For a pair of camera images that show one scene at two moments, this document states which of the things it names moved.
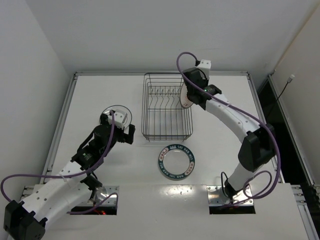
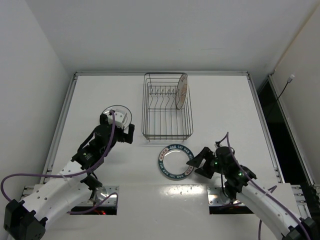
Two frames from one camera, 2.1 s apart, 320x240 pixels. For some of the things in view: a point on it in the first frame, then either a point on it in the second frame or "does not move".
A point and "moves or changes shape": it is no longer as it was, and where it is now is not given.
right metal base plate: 216,197 does not move
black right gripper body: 191,98 to 208,163
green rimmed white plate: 176,162 does not move
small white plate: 129,118 does not move
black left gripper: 128,135 does not move
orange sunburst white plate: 185,102 moves or changes shape
